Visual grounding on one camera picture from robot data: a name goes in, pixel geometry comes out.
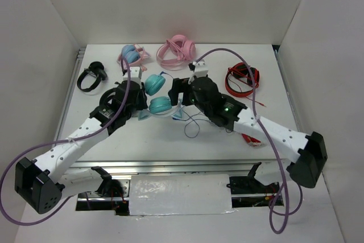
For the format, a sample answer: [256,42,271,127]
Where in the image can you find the teal cat ear headphones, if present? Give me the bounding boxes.
[138,73,184,122]

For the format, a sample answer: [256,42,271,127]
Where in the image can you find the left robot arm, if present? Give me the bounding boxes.
[15,81,147,214]

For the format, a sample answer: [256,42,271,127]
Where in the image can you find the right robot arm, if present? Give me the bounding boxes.
[168,76,328,188]

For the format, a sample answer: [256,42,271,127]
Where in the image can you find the red white headphones under arm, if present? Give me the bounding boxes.
[242,134,262,147]

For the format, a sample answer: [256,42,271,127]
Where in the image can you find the pink over-ear headphones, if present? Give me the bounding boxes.
[156,34,196,71]

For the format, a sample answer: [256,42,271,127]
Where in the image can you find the red black headphones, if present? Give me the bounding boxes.
[225,63,260,101]

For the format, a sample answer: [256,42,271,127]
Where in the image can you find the pink blue cat headphones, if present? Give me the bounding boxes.
[117,44,151,72]

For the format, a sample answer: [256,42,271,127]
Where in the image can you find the black headphones far left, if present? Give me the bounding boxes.
[77,61,108,94]

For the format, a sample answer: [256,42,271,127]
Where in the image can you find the black headset with mic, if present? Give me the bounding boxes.
[97,88,117,114]

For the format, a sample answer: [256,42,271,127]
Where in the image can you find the white foam cover panel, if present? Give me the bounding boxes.
[129,174,233,216]

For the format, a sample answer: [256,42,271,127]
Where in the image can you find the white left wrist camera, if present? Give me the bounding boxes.
[123,67,143,84]

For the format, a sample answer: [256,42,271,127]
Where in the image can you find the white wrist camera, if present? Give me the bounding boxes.
[123,67,143,84]
[188,60,209,78]

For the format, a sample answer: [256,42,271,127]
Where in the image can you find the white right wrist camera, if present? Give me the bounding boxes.
[188,60,209,78]

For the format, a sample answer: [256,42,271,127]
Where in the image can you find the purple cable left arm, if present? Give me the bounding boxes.
[0,56,133,226]

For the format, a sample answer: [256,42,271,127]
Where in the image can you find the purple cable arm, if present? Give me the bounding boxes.
[193,48,304,234]
[0,56,133,226]

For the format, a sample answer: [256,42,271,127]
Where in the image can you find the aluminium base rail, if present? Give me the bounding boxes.
[68,159,276,174]

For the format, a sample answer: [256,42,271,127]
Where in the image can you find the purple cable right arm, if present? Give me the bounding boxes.
[193,48,304,234]

